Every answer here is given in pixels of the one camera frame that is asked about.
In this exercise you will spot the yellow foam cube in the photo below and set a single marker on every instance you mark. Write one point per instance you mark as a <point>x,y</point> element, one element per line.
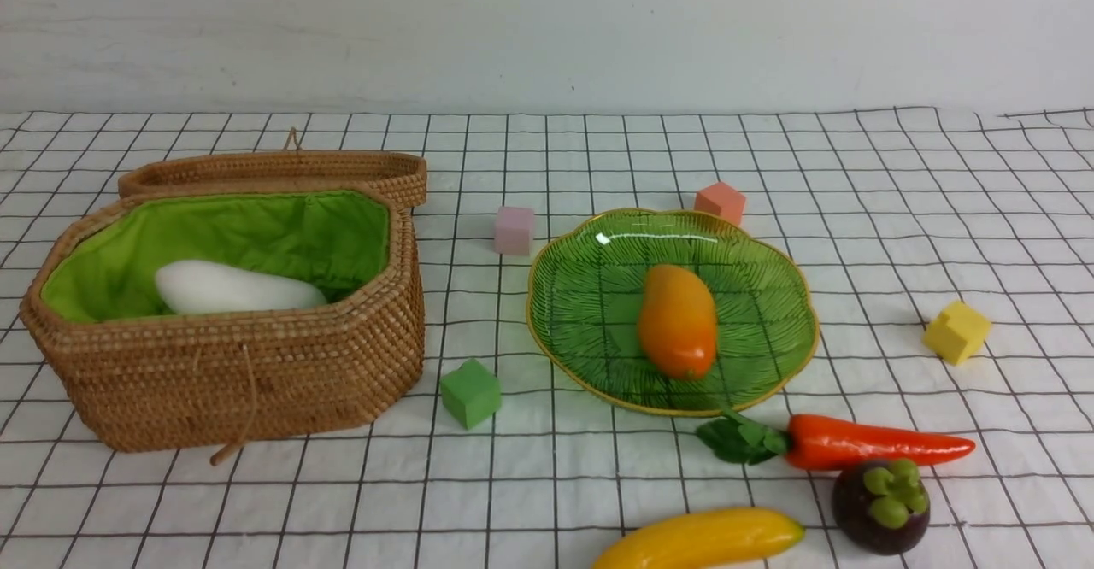
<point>957,333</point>

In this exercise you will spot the green foam cube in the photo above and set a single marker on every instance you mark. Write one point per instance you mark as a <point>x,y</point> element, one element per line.
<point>471,393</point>

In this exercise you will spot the white toy radish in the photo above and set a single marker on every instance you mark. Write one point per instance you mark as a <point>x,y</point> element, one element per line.
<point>195,286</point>

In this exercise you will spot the purple toy mangosteen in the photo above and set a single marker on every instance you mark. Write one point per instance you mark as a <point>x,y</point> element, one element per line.
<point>882,506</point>

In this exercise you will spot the woven rattan basket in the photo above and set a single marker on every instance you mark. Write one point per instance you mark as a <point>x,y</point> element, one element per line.
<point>143,378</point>

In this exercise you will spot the yellow toy banana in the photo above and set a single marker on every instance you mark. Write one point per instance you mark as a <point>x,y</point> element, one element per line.
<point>705,539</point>

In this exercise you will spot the woven rattan basket lid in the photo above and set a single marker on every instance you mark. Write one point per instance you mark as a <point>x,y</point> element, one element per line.
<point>400,177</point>

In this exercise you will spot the orange foam cube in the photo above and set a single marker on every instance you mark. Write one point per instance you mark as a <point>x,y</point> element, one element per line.
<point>720,199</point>

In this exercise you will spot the pink foam cube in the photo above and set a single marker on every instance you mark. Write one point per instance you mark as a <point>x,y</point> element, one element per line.
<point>514,231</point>

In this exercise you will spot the white grid tablecloth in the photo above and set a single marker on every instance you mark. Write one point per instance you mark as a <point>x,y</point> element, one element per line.
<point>891,215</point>

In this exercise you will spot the orange toy carrot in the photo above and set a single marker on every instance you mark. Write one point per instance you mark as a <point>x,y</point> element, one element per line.
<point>815,442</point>

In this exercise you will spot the green glass leaf plate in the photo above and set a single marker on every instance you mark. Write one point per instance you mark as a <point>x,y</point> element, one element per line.
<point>585,289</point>

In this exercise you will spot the orange toy mango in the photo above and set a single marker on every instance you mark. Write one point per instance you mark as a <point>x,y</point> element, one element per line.
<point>677,326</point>

